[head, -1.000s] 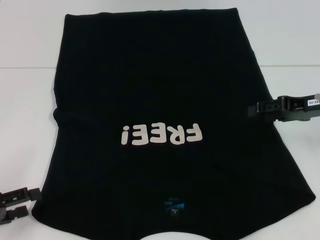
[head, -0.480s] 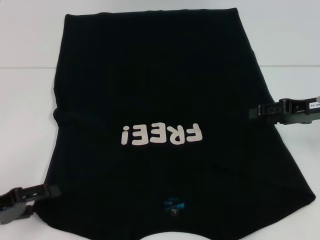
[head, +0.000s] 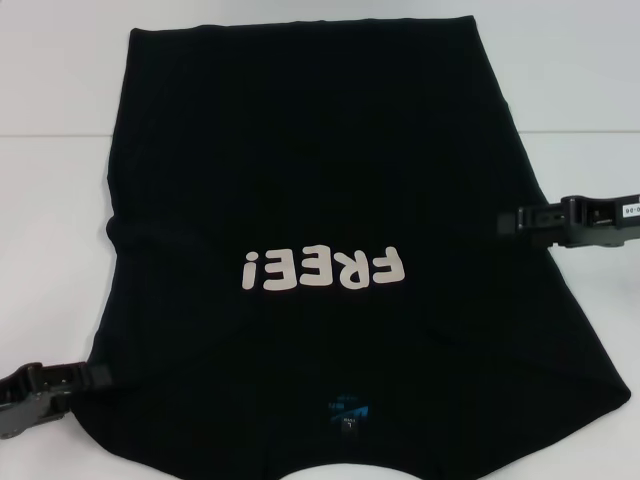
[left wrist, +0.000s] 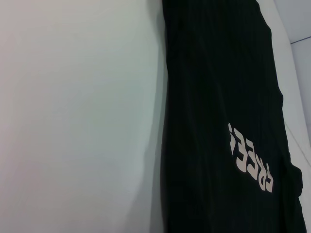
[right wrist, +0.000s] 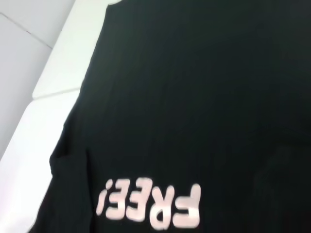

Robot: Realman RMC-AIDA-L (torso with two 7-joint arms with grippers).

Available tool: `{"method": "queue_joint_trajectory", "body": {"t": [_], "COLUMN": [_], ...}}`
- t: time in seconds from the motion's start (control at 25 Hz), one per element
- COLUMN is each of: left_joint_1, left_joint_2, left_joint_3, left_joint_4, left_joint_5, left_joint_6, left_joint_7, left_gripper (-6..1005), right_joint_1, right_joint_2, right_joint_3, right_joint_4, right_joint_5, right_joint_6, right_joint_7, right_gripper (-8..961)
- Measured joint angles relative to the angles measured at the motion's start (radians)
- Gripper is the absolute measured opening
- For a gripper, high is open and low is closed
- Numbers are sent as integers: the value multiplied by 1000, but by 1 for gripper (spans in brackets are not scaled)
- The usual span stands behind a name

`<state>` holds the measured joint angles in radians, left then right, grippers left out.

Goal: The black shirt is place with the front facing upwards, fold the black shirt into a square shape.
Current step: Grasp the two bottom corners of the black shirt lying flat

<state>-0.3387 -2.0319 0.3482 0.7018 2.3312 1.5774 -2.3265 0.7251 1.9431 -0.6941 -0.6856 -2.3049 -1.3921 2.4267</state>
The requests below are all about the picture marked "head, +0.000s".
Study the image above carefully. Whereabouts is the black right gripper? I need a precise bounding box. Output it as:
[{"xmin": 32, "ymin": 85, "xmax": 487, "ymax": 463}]
[{"xmin": 496, "ymin": 193, "xmax": 640, "ymax": 250}]

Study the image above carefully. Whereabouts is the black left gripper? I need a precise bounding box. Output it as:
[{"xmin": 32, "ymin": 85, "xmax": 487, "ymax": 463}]
[{"xmin": 0, "ymin": 361, "xmax": 115, "ymax": 427}]

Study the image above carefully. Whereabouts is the black shirt with FREE print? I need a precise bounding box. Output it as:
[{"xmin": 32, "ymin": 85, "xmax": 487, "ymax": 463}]
[{"xmin": 72, "ymin": 14, "xmax": 616, "ymax": 480}]

